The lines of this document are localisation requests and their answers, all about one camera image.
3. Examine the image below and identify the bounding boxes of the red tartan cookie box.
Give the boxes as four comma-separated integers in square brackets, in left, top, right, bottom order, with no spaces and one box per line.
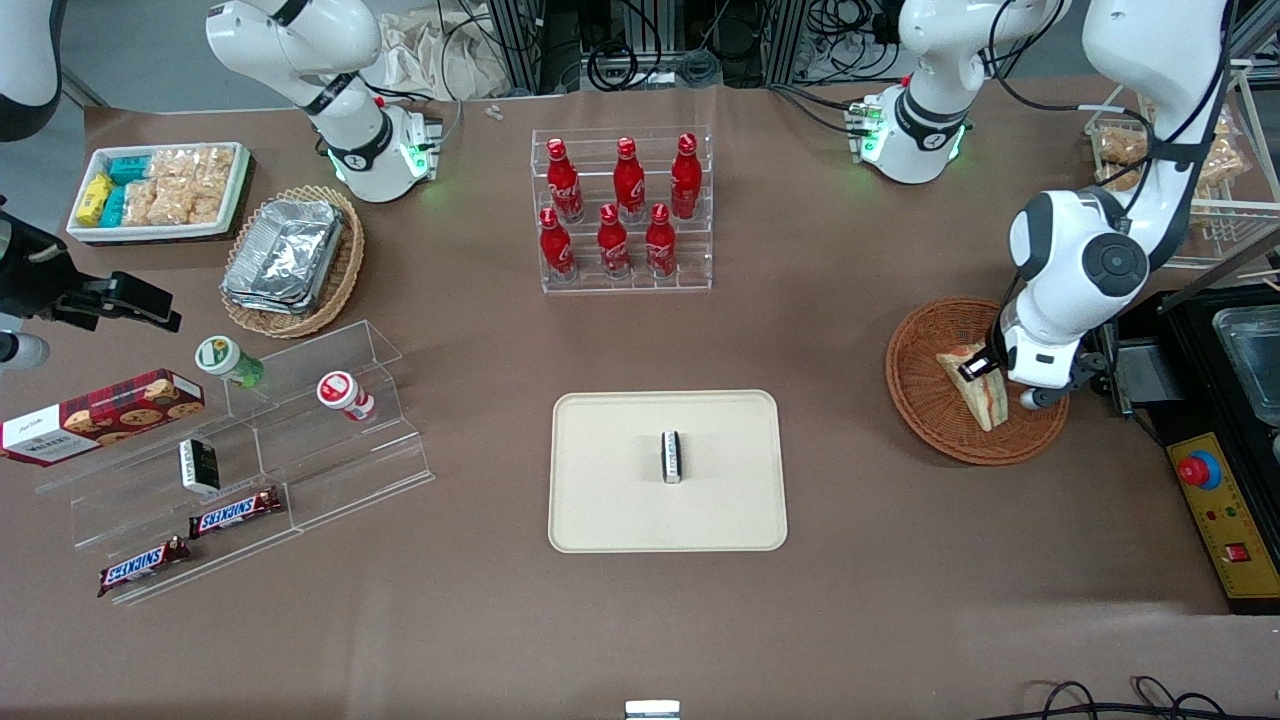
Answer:
[0,368,207,468]

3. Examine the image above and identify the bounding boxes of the black coiled cable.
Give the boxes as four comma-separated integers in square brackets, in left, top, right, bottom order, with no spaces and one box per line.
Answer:
[586,42,642,94]

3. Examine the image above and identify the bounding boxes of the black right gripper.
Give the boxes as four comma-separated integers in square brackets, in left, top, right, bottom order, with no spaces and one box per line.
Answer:
[0,212,184,334]

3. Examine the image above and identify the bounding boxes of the yellow snack packet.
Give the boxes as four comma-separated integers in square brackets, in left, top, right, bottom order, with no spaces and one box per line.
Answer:
[77,174,114,227]

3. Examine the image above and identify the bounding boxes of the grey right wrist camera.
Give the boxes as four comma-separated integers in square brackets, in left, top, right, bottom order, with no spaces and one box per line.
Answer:
[0,333,50,373]

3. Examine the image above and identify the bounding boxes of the clear acrylic step shelf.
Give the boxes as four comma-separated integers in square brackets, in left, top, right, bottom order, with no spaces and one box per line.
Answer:
[35,320,437,607]

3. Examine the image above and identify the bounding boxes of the white rectangular snack tray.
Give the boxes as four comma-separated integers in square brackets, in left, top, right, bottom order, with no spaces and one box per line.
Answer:
[66,142,252,246]

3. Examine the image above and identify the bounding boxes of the red capped drink bottle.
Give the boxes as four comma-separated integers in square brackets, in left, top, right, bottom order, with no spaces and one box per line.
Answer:
[316,371,377,422]

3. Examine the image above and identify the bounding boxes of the beige plastic tray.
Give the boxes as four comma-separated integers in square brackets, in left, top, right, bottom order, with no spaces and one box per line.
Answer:
[548,390,789,554]

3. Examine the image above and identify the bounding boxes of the Snickers chocolate bar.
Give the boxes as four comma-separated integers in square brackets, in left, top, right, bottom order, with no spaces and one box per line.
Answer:
[97,537,192,599]
[188,486,285,540]

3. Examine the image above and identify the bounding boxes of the grey metal box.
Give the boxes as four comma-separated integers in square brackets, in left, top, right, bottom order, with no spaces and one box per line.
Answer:
[1114,338,1168,408]

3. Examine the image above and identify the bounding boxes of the clear bag of crackers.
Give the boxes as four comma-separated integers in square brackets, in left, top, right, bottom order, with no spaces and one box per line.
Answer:
[184,176,234,225]
[150,147,237,183]
[124,179,187,227]

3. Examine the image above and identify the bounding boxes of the crumpled beige paper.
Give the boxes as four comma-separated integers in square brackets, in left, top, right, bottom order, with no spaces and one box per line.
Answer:
[374,12,513,102]

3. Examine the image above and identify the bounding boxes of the brown round wicker basket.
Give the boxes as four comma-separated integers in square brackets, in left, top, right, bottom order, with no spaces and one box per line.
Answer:
[885,297,1069,467]

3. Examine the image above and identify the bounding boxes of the triangle sandwich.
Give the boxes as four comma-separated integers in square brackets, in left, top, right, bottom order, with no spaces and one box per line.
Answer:
[935,343,1007,433]

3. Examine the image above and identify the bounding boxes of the aluminium foil tray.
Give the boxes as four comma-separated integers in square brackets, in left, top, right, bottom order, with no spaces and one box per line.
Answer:
[221,198,347,317]

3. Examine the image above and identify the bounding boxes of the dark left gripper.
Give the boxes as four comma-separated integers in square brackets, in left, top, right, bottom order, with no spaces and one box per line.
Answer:
[957,346,1111,401]

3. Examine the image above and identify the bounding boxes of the black equipment stand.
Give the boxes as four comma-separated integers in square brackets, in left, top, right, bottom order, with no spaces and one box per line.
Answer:
[1110,228,1280,453]

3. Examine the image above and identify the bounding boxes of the green capped drink bottle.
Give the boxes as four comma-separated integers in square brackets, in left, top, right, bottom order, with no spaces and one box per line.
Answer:
[194,335,267,390]

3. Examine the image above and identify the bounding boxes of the yellow emergency stop box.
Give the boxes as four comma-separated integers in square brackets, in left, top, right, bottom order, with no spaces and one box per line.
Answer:
[1165,432,1280,614]

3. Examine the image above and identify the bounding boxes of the clear acrylic bottle rack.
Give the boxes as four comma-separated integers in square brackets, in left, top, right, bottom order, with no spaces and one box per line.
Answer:
[530,126,714,295]

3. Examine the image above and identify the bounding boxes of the aluminium profile frame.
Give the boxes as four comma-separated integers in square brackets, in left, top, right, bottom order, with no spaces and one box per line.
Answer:
[484,0,901,98]

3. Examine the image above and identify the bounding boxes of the steel tray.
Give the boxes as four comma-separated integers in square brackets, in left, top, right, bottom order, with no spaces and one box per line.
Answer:
[1212,304,1280,430]

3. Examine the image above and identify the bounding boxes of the black floor cables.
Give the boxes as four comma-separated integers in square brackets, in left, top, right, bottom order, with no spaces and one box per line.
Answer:
[1004,677,1280,720]

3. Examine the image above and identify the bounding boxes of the white wire basket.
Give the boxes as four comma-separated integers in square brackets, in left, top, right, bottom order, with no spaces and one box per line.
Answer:
[1084,57,1280,269]

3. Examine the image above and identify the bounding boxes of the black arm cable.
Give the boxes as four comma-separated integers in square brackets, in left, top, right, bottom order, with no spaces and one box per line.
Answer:
[988,0,1233,216]

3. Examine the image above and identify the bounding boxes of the small black carton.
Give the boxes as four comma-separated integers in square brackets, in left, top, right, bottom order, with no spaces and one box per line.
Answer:
[178,438,222,497]

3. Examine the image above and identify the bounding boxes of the black base cable bundle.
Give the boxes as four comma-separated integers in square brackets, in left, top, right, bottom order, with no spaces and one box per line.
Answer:
[768,82,867,138]

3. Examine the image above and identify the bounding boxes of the red cola bottle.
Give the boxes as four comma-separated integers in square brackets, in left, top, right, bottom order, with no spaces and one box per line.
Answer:
[546,138,585,224]
[612,137,647,224]
[596,204,632,280]
[538,207,578,284]
[669,133,704,222]
[644,203,679,279]

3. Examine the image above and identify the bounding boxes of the light oval wicker basket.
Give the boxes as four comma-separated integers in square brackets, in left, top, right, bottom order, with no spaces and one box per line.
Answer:
[219,185,367,340]

